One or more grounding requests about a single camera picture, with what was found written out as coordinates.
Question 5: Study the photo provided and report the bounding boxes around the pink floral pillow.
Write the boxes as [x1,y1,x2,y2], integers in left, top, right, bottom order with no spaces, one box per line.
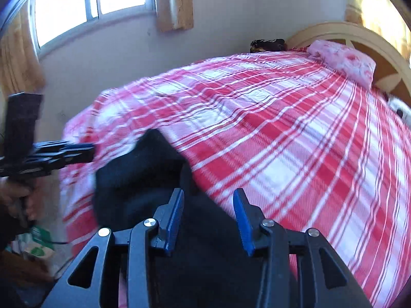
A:
[306,39,377,88]

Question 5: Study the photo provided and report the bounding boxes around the person's left hand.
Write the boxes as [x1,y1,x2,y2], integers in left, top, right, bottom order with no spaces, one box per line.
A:
[0,177,47,223]

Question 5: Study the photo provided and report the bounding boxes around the dark patterned cloth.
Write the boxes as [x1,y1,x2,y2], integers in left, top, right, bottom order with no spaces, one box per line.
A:
[250,38,287,53]

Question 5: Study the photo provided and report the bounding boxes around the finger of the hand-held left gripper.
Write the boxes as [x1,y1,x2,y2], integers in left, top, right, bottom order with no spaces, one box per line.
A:
[35,140,96,155]
[32,152,96,178]

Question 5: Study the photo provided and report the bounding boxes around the white-framed window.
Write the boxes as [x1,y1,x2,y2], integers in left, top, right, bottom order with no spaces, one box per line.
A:
[28,0,158,59]

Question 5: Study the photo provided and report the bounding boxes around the beige curtain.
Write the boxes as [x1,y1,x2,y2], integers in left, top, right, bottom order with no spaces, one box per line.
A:
[155,0,194,33]
[0,5,46,98]

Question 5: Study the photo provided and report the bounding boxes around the green and white package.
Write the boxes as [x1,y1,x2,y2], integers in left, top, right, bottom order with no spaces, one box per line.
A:
[13,226,55,268]

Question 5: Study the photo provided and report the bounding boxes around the black pants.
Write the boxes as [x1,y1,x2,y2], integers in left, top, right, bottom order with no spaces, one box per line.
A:
[92,128,291,308]

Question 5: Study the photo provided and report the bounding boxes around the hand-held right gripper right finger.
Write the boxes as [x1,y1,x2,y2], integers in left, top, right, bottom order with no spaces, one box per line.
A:
[233,188,373,308]

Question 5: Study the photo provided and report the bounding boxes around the cream wooden headboard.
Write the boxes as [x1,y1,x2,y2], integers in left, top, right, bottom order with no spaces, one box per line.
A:
[285,22,411,104]

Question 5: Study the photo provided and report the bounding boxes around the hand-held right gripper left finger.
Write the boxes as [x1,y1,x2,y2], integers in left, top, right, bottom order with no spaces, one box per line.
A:
[41,188,185,308]

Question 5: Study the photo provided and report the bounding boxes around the white spotted pillow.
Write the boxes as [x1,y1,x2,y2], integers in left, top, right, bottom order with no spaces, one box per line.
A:
[387,94,411,123]

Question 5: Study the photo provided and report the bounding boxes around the yellow curtain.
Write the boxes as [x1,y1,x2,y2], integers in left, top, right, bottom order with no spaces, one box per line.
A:
[345,0,411,61]

